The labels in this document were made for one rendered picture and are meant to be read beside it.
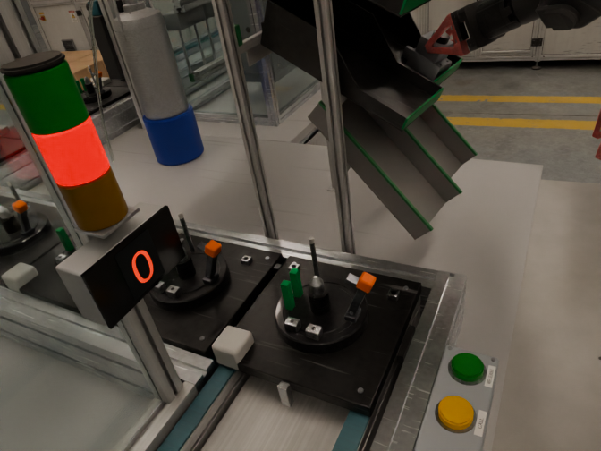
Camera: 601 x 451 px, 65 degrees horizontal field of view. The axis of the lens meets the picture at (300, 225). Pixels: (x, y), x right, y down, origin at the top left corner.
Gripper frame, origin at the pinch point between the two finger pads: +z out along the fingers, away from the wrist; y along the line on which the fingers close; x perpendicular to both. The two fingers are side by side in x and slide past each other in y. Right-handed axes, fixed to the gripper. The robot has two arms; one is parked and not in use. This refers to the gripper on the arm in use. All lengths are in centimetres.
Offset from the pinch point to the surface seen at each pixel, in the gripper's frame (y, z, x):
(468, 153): -8.2, 6.8, 22.4
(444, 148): -6.6, 10.6, 19.7
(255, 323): 47, 15, 27
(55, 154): 66, -3, -5
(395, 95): 13.7, 1.5, 4.6
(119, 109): 3, 128, -27
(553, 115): -268, 99, 76
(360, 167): 20.4, 8.4, 13.2
